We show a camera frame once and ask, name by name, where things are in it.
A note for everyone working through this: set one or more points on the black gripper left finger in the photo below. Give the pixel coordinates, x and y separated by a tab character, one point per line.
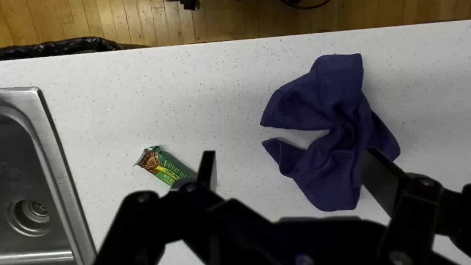
162	222

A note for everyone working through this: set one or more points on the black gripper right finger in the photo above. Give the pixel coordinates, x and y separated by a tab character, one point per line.
417	211

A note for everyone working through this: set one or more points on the green granola snack bar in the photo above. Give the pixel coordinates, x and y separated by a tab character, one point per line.
164	166

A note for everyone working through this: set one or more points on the dark blue cloth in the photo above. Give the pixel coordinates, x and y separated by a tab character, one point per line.
333	108

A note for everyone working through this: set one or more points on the stainless steel double sink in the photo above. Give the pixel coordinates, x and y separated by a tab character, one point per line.
30	172

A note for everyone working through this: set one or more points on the black floor stand base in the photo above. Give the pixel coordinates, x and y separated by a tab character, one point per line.
189	4

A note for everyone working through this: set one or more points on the black trash bag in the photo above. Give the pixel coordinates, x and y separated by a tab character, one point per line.
59	48

